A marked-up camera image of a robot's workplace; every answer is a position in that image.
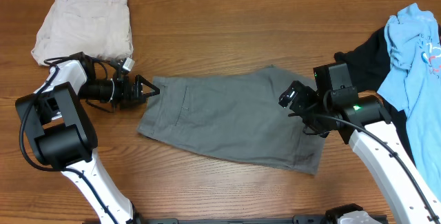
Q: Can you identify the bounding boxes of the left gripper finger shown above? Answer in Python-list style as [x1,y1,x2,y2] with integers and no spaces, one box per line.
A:
[138,91,159,104]
[134,74,160,95]

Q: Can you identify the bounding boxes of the grey shorts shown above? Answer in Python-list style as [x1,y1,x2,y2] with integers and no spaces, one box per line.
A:
[137,66,325,174]

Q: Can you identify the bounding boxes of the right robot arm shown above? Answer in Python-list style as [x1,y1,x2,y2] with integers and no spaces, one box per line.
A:
[279,63,440,223]

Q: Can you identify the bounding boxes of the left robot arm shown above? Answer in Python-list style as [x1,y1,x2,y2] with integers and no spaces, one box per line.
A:
[15,52,160,223]

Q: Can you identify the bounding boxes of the black garment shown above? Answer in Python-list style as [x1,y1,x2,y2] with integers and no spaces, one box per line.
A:
[334,27,414,163]

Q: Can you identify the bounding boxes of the folded beige shorts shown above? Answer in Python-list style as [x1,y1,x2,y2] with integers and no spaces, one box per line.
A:
[31,0,134,65]

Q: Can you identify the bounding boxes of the light blue t-shirt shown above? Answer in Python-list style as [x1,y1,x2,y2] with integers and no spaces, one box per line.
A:
[378,3,440,197]

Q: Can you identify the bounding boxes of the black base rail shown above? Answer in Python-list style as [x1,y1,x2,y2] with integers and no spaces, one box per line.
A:
[82,213,390,224]

